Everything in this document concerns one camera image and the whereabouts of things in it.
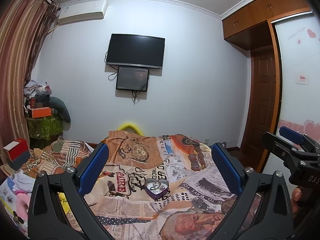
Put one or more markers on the silver rings in box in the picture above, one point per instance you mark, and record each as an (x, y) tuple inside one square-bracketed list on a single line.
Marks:
[(157, 186)]

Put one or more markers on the person's right hand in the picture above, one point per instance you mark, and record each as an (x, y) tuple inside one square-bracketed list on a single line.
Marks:
[(295, 198)]

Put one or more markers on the small black wall monitor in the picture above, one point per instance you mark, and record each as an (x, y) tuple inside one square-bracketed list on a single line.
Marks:
[(132, 79)]

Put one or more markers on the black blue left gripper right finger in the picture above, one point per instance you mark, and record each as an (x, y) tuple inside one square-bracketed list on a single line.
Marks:
[(304, 141)]

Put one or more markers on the red and white box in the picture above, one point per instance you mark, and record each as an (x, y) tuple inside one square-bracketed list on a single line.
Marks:
[(15, 148)]

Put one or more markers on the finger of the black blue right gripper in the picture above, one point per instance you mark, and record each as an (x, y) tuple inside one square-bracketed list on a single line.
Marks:
[(262, 207)]

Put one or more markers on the black wall television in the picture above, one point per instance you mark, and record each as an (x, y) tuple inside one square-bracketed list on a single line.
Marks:
[(135, 50)]

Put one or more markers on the purple heart-shaped jewelry box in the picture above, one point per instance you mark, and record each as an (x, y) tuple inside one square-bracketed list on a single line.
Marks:
[(156, 188)]

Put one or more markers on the white air conditioner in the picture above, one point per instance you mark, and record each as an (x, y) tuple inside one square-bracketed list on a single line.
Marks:
[(87, 11)]

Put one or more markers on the brown wooden door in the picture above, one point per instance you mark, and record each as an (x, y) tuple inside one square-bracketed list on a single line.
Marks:
[(261, 105)]

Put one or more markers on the white wardrobe sliding door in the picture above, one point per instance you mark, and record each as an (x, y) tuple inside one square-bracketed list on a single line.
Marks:
[(298, 44)]

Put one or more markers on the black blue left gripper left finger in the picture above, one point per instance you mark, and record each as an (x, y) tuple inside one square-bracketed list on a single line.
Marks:
[(46, 217)]

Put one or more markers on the yellow curved bed frame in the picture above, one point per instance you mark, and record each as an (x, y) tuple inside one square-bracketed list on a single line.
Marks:
[(131, 126)]

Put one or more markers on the pile of clothes and bags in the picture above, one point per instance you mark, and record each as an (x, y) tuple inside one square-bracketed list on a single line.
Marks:
[(39, 96)]

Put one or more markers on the striped brown curtain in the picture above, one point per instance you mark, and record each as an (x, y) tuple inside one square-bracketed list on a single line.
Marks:
[(24, 26)]

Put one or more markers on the newspaper print bed sheet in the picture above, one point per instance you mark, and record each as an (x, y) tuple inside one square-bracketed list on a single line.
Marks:
[(197, 201)]

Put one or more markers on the orange box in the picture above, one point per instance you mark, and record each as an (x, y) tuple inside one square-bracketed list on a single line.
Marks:
[(40, 112)]

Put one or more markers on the wooden upper cabinet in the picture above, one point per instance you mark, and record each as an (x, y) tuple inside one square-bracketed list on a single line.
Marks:
[(248, 28)]

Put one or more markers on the pink plush toy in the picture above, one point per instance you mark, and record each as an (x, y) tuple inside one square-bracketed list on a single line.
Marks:
[(22, 204)]

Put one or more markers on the yellow plastic object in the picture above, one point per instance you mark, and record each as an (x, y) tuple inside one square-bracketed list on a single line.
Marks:
[(64, 202)]

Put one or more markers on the dark blue box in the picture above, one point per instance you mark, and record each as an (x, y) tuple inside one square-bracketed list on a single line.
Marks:
[(20, 160)]

